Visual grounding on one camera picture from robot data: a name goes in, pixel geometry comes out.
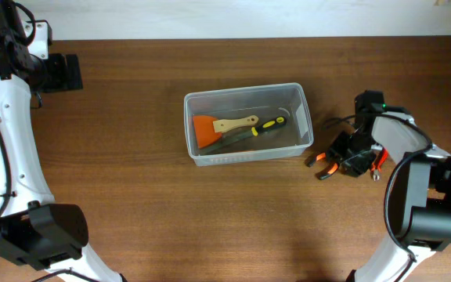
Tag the orange scraper wooden handle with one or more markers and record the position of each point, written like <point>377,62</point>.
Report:
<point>209,129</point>

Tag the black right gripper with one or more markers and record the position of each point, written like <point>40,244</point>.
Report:
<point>351,153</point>

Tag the red black cutting pliers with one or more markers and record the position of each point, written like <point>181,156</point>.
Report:
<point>375,169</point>

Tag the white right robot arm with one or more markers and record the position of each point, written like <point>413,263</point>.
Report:
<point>417,199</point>

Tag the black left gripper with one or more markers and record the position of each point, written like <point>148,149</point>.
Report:
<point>59,72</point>

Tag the orange black needle-nose pliers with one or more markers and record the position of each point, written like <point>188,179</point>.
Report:
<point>327,166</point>

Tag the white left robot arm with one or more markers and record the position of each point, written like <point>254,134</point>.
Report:
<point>36,231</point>

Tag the clear plastic container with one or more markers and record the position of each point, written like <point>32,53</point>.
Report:
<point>264,101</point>

